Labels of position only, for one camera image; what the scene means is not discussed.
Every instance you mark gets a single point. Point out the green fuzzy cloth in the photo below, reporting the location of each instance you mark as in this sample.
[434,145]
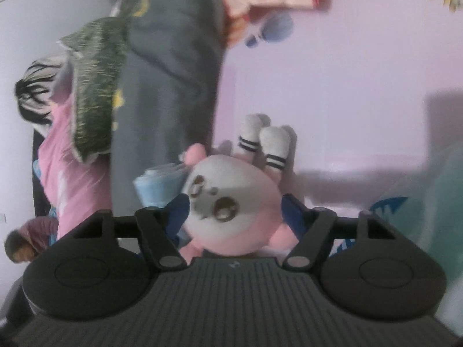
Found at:
[94,86]

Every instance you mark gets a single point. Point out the grey quilt yellow stars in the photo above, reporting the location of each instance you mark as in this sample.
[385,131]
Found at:
[162,79]

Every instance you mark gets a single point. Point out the pink cloth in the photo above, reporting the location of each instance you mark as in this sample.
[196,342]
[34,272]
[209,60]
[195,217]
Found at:
[68,173]

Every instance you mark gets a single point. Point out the light blue towel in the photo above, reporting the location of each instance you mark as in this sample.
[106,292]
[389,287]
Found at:
[159,184]

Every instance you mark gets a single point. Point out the pink plush doll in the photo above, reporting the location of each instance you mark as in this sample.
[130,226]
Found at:
[231,202]

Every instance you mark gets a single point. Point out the white plastic bag blue print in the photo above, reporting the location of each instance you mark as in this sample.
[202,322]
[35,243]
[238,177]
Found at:
[434,206]

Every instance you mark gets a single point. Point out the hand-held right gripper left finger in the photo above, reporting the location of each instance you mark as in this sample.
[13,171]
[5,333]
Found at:
[177,213]

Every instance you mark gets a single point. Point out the black white striped cloth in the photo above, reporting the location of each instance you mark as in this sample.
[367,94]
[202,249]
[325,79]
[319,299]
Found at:
[36,90]

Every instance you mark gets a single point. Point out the dark maroon cloth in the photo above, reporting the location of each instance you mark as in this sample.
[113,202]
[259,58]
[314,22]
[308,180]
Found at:
[32,235]

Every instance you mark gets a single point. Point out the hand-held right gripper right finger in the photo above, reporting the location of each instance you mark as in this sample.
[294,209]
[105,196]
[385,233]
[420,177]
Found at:
[293,213]

